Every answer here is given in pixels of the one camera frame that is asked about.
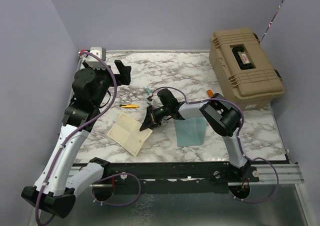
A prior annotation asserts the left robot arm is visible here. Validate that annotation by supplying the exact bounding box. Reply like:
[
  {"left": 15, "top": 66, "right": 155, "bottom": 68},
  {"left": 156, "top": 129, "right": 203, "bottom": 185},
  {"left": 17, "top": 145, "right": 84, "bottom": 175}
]
[{"left": 21, "top": 60, "right": 132, "bottom": 218}]

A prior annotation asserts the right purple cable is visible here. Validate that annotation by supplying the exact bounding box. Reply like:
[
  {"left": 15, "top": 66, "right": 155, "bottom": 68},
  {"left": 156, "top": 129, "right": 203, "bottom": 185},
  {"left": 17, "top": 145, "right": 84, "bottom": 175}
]
[{"left": 153, "top": 86, "right": 280, "bottom": 203}]

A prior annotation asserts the aluminium rail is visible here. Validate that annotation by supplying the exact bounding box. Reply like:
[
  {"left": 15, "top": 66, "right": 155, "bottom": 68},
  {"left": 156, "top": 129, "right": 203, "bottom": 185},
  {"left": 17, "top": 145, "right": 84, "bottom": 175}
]
[{"left": 67, "top": 163, "right": 305, "bottom": 186}]

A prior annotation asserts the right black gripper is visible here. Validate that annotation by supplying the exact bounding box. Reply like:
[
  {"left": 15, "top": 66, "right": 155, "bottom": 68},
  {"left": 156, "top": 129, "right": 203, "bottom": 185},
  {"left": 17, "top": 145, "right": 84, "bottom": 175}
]
[{"left": 140, "top": 105, "right": 170, "bottom": 132}]

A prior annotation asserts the teal envelope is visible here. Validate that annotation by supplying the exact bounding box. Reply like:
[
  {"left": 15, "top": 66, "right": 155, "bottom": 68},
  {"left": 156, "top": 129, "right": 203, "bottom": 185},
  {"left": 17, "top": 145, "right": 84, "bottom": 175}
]
[{"left": 174, "top": 117, "right": 207, "bottom": 147}]

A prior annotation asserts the yellow utility knife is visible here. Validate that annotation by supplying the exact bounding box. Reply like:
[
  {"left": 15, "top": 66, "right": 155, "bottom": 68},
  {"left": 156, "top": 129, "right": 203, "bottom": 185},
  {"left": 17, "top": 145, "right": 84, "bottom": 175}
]
[{"left": 120, "top": 104, "right": 139, "bottom": 108}]

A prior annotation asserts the cream letter paper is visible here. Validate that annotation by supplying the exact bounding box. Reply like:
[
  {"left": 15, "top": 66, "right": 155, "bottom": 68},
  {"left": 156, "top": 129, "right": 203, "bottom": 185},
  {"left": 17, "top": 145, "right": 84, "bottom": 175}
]
[{"left": 107, "top": 113, "right": 152, "bottom": 156}]

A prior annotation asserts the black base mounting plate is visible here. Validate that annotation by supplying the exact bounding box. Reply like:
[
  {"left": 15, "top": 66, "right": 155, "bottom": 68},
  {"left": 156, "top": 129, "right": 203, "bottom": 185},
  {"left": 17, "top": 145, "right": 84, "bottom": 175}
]
[{"left": 89, "top": 160, "right": 261, "bottom": 194}]

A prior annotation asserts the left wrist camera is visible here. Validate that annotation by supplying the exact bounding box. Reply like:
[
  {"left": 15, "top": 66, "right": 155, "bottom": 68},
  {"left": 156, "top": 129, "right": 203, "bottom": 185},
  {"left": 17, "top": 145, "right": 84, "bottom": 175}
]
[{"left": 82, "top": 47, "right": 106, "bottom": 69}]

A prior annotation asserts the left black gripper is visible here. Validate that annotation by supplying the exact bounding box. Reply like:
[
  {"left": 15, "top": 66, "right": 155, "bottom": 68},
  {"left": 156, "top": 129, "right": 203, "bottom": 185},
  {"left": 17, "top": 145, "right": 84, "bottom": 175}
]
[{"left": 83, "top": 60, "right": 131, "bottom": 107}]

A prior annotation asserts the orange handled screwdriver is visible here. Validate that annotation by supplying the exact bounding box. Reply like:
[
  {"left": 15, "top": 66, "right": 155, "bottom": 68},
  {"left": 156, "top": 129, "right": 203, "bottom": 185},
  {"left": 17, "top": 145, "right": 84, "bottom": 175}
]
[{"left": 207, "top": 90, "right": 214, "bottom": 98}]

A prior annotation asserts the tan plastic tool case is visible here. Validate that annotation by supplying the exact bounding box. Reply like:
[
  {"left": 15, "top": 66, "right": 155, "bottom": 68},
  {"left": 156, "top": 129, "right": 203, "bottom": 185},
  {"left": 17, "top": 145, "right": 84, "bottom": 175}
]
[{"left": 209, "top": 28, "right": 285, "bottom": 111}]

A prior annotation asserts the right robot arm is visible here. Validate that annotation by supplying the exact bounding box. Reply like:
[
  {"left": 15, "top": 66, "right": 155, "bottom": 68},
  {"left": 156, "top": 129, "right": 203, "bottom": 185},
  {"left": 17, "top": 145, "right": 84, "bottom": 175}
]
[{"left": 139, "top": 88, "right": 250, "bottom": 181}]

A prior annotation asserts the striped tape strip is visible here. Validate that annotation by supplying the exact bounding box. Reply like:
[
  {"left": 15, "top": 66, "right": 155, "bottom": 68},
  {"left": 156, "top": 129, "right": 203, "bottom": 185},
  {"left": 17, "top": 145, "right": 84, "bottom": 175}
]
[{"left": 259, "top": 0, "right": 289, "bottom": 43}]

